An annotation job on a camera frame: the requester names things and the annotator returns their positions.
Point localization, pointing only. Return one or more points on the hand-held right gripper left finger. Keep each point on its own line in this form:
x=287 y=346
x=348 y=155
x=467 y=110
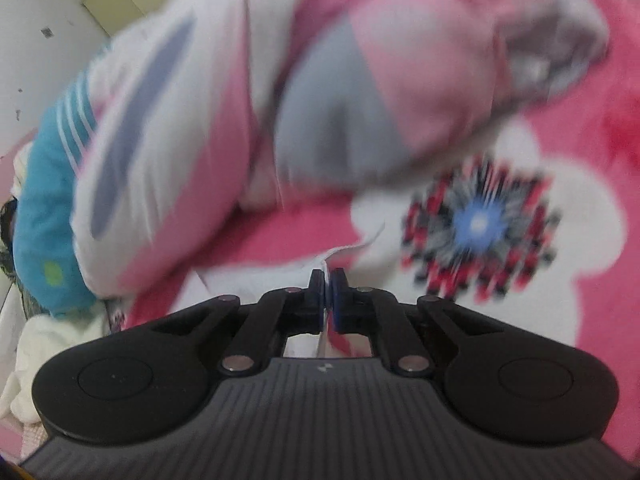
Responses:
x=316 y=305

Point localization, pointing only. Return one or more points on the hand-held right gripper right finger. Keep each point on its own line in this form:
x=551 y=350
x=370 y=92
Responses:
x=340 y=305

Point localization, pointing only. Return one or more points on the pink teal patterned quilt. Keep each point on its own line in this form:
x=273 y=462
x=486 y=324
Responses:
x=200 y=110

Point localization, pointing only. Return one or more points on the cream fleece garment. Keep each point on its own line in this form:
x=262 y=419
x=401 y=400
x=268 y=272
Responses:
x=45 y=350

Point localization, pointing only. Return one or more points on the pink floral blanket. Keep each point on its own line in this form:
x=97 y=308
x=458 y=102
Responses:
x=575 y=160

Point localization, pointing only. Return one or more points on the pink bed headboard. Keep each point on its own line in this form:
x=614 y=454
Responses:
x=10 y=170

